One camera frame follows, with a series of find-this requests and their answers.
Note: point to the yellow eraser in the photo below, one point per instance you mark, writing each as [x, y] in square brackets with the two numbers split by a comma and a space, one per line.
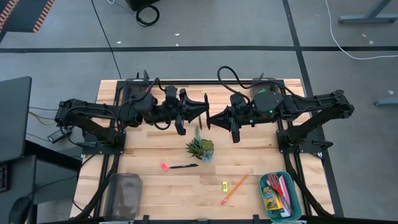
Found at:
[225, 187]

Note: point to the dark desk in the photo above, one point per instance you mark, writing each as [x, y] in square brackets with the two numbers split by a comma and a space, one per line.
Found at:
[12, 118]

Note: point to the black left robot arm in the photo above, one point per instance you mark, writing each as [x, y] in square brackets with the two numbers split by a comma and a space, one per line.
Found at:
[93, 109]

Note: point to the black power adapter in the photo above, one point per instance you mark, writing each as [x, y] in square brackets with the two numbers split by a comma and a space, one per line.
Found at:
[56, 136]

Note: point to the orange pencil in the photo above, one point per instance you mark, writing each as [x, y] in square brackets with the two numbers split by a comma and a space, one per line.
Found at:
[234, 189]

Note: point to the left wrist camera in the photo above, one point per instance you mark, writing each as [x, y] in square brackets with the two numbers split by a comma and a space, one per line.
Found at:
[171, 96]

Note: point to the pink eraser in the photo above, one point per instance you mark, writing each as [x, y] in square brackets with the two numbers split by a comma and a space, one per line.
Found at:
[164, 167]

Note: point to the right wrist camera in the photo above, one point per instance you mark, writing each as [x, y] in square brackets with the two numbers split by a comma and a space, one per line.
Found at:
[239, 100]

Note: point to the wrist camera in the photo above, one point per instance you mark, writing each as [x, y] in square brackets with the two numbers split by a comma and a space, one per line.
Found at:
[171, 96]
[239, 100]

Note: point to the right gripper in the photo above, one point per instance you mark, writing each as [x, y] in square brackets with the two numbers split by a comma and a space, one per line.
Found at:
[245, 116]

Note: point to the green eraser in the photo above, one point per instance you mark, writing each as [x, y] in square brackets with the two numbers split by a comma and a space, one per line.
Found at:
[262, 91]

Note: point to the black keyboard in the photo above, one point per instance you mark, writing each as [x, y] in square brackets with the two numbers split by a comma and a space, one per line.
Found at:
[3, 179]

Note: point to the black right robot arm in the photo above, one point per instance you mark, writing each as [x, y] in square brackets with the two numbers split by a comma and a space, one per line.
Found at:
[311, 104]

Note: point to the grey translucent bin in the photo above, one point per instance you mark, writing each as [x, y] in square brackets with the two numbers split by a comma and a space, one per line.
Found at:
[258, 83]
[122, 196]
[133, 84]

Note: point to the potted succulent plant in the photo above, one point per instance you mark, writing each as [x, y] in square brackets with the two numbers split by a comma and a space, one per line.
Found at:
[202, 149]

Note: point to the black computer mouse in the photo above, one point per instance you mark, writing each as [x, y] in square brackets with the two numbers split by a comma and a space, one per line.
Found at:
[20, 211]

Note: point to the black aluminium table frame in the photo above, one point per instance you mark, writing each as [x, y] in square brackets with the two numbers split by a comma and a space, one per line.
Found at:
[192, 82]

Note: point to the yellow crayon box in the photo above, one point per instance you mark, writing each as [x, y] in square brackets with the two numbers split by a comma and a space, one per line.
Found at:
[272, 200]

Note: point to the grey table leg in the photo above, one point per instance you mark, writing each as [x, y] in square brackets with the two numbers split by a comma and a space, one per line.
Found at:
[367, 19]
[385, 102]

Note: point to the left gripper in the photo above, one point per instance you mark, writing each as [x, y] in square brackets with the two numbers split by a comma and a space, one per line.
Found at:
[181, 115]

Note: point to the black equipment case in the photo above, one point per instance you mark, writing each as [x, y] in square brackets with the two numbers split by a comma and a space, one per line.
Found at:
[140, 3]

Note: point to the teal plastic bin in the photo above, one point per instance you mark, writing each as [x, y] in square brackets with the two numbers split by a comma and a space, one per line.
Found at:
[296, 189]

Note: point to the hazard striped floor mat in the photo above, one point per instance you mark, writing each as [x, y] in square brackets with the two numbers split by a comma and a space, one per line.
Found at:
[25, 15]

